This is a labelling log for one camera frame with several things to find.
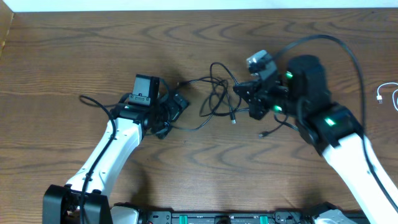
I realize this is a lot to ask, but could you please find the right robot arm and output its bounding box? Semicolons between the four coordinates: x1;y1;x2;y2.
233;50;397;223

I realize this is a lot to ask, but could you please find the wooden side panel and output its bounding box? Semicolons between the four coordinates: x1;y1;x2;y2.
0;0;14;54

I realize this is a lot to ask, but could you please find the camera black cable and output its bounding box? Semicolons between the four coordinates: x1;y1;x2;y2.
267;34;398;212
78;94;119;224

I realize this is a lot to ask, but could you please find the black USB cable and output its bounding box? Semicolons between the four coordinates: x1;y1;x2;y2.
152;62;296;139

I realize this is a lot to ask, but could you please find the left camera black cable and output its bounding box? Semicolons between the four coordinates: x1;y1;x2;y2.
78;94;119;224

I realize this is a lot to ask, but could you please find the right camera black cable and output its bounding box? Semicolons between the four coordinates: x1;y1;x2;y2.
267;34;398;212

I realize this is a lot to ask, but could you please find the white USB cable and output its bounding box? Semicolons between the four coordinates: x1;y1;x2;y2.
376;82;398;112

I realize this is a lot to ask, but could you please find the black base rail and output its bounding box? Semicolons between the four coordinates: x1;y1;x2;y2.
108;201;371;224

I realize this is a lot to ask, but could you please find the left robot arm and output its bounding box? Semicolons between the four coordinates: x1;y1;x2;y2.
42;75;189;223

